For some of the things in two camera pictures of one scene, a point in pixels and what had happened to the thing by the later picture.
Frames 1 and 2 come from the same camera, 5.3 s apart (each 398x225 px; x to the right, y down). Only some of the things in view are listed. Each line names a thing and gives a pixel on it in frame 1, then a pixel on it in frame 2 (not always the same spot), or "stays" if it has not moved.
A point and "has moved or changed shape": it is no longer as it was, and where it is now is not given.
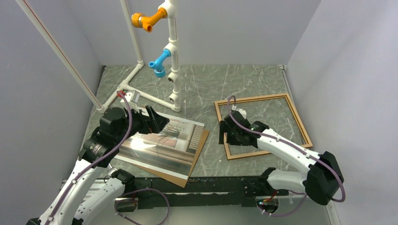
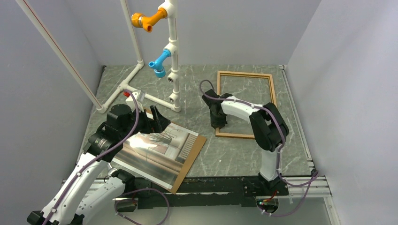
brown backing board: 180,182 -> 191,160
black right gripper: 224,127 -> 214,123
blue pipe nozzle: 160,72 stays
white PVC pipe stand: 167,8 stays
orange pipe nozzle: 138,20 stays
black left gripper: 154,123 stays
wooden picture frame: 250,99 -> 219,73
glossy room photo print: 171,152 has moved or changed shape
